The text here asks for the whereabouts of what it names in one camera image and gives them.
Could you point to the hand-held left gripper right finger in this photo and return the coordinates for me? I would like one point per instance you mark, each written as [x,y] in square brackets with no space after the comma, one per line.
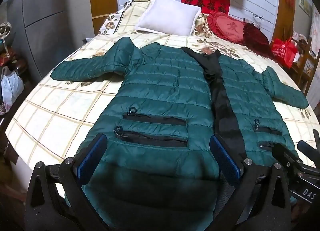
[225,158]

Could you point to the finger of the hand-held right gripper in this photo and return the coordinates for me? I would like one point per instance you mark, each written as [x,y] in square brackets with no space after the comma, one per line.
[282,152]
[307,145]

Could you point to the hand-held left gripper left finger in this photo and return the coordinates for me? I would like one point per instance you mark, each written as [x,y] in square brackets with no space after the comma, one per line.
[91,156]

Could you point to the green puffer jacket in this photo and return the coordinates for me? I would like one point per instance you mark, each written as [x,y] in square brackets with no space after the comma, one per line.
[162,83]

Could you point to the bed with floral checked sheet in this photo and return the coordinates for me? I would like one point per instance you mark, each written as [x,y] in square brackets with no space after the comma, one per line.
[50,111]

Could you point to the wooden rack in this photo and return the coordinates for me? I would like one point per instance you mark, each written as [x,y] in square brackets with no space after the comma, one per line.
[308,71]

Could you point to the red shopping bag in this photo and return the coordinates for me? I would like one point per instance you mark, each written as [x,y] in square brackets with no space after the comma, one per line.
[282,51]

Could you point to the white plastic bag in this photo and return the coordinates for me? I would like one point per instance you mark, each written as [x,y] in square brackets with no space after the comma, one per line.
[11,86]

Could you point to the dark red velvet cushion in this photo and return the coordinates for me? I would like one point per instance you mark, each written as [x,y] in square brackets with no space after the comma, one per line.
[257,38]

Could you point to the red heart cushion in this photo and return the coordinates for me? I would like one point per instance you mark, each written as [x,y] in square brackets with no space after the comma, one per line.
[226,27]

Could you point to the white pillow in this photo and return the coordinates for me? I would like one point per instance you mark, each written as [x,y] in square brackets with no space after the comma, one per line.
[167,16]

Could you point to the grey wardrobe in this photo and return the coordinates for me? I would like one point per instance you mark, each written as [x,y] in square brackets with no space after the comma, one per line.
[45,9]

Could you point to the wooden wall panel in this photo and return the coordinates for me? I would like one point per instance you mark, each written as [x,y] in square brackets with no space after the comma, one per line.
[285,9]

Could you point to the red wall banner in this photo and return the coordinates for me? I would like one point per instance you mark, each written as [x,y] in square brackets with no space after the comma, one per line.
[195,0]

